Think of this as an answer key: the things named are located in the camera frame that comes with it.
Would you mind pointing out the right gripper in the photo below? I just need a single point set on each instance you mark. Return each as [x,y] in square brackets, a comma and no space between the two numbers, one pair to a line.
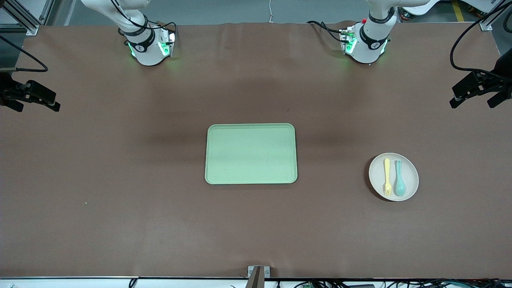
[7,88]

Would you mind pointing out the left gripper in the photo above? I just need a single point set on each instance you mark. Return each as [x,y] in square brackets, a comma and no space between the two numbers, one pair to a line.
[497,79]

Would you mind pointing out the yellow plastic fork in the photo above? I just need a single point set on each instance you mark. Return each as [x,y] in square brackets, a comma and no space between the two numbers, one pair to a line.
[387,172]

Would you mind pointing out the round beige plate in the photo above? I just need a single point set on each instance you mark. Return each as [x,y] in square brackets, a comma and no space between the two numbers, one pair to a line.
[376,178]

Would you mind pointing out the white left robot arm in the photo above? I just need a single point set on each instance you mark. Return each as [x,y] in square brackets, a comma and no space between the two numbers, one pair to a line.
[366,54]

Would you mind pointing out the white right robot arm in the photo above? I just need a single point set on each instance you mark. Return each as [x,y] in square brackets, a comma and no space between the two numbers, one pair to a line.
[148,54]

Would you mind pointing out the white curved machine cover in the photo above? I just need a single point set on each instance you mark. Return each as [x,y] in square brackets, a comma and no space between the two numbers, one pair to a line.
[420,7]

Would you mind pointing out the brown table cover mat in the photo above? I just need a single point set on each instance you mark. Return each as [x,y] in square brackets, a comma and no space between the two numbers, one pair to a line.
[120,180]

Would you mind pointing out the teal plastic spoon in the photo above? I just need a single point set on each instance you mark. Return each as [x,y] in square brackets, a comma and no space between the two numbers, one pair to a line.
[400,186]

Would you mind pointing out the light green rectangular tray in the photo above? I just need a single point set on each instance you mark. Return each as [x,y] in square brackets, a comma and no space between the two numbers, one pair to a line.
[250,154]

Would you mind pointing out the aluminium corner bracket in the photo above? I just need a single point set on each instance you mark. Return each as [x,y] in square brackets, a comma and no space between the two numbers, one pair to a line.
[486,26]

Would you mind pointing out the aluminium frame post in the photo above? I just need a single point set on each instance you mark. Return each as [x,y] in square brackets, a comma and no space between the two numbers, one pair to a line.
[28,22]

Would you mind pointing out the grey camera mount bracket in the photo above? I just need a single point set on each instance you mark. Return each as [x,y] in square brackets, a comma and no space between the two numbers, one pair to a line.
[258,276]

